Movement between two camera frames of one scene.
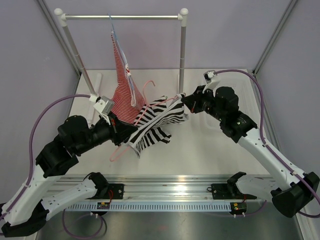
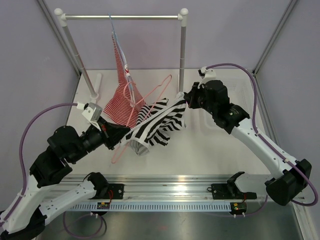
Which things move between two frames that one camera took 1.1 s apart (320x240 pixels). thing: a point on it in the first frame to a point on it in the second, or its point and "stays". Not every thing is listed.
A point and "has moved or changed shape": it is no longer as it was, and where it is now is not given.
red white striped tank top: [127, 102] stays
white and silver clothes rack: [182, 16] stays
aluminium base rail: [161, 188] stays
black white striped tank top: [158, 114] has moved or changed shape
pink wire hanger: [116, 155] to [145, 99]
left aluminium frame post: [60, 37] stays
